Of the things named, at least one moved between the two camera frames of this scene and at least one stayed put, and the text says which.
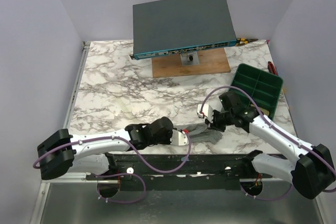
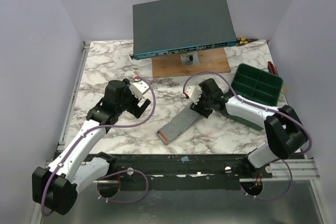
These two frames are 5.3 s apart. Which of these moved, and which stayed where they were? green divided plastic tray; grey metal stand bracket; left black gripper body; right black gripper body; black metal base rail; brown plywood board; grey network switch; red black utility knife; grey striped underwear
Moved: grey striped underwear; right black gripper body; left black gripper body
Stayed: green divided plastic tray; grey network switch; grey metal stand bracket; brown plywood board; black metal base rail; red black utility knife
